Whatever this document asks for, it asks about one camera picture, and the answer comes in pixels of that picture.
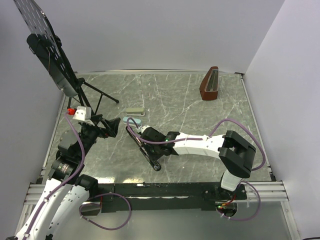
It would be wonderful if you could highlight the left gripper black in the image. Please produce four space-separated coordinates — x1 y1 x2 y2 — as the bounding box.
77 114 120 160

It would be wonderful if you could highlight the blue stapler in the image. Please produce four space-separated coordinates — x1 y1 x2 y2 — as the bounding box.
122 116 142 127

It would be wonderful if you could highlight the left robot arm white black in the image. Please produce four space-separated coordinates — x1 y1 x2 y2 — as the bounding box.
11 110 121 240

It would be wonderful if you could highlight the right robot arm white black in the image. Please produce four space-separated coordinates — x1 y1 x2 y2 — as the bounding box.
140 125 256 199

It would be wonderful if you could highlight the beige stapler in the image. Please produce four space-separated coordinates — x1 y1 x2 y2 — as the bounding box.
125 107 145 117

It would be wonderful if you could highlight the black tripod stand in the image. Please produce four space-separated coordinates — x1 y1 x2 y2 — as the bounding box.
67 77 120 115

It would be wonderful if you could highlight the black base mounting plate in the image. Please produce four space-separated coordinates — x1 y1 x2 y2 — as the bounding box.
85 182 247 213

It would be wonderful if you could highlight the brown wooden metronome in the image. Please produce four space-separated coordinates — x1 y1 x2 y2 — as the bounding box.
199 66 219 101

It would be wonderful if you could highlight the black perforated panel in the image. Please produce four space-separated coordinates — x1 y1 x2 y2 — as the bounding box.
14 0 79 97

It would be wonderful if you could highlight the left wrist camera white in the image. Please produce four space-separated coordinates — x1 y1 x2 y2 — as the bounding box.
67 106 93 124

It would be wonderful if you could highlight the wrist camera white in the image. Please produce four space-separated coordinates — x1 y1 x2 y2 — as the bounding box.
136 125 149 135
67 106 93 124

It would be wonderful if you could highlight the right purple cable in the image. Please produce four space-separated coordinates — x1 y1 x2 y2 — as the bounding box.
126 117 266 172

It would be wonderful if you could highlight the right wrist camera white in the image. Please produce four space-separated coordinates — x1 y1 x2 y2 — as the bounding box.
136 125 149 135

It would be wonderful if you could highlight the aluminium rail frame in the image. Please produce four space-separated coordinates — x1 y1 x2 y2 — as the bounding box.
23 181 289 205

